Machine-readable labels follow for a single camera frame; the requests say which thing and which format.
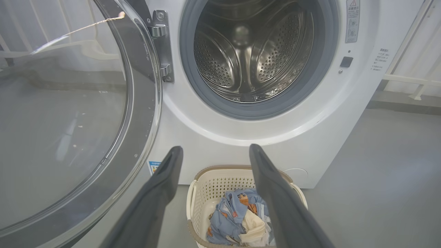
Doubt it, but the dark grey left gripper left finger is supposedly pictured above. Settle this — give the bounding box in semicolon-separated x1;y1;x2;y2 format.
100;146;184;248

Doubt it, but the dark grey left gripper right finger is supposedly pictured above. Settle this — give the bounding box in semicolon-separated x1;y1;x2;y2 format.
249;144;335;248

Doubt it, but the cream white garment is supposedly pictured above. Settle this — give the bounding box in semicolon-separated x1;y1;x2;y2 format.
239;209;271;247

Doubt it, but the blue garment with orange print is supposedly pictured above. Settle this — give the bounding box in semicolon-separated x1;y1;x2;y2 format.
206;188;276;247

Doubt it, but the round glass washing machine door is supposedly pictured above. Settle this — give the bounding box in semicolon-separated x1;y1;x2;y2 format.
0;0;162;248

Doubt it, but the cream perforated laundry basket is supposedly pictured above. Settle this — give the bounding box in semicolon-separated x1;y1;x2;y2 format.
186;165;308;248

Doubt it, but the white front-load washing machine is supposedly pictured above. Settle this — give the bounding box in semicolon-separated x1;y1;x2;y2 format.
145;0;426;189

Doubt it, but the grey rubber door gasket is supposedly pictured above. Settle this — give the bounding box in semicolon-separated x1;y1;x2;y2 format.
179;0;339;120

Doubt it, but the silver metal door hinge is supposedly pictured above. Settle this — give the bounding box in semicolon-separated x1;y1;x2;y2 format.
148;10;174;83

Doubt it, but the round white filter cover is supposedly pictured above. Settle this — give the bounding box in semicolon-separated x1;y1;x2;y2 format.
283;168;308;184

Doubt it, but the perforated steel washer drum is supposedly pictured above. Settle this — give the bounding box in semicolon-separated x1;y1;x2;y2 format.
194;0;315;103

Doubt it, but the printed instruction text label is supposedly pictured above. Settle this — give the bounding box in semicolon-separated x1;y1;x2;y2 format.
370;48;391;72

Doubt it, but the white metal railing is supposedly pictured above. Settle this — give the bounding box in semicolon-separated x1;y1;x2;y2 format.
381;0;441;101

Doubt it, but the grey warning sticker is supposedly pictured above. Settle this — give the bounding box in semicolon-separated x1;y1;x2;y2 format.
346;0;360;43

